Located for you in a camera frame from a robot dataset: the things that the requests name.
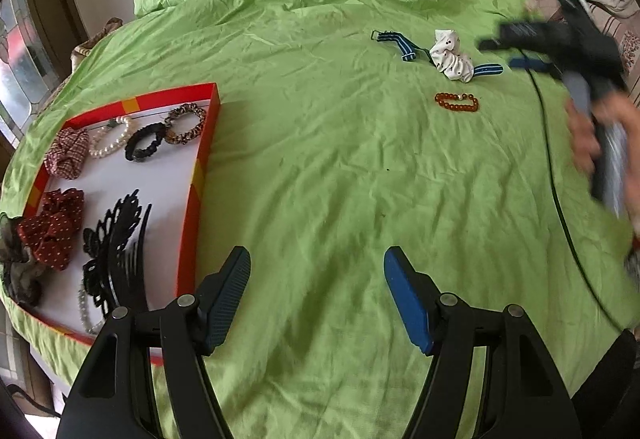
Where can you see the right hand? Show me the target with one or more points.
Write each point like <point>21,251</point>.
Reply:
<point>615,107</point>

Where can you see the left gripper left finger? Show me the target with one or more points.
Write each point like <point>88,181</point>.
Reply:
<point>219,296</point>

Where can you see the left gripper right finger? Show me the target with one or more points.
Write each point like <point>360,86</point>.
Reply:
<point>416,297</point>

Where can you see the red white checked scrunchie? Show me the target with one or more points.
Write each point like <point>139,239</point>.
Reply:
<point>67,154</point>

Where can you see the black hair claw clip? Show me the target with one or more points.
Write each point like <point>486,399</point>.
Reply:
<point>114,275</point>

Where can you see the grey green scrunchie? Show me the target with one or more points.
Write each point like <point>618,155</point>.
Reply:
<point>21,271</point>

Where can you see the brown woven blanket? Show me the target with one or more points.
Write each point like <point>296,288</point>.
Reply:
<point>83,50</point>

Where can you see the stained glass door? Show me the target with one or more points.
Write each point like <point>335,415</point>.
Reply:
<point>26,71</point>

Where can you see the green bed sheet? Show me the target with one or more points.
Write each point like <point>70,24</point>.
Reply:
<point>328,150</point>

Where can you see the red rimmed white tray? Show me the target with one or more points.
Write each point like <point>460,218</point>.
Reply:
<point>157,143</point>

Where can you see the red polka dot scrunchie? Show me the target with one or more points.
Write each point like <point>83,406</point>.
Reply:
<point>49,235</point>

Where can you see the white patterned scrunchie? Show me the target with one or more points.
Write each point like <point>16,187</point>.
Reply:
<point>448,59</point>

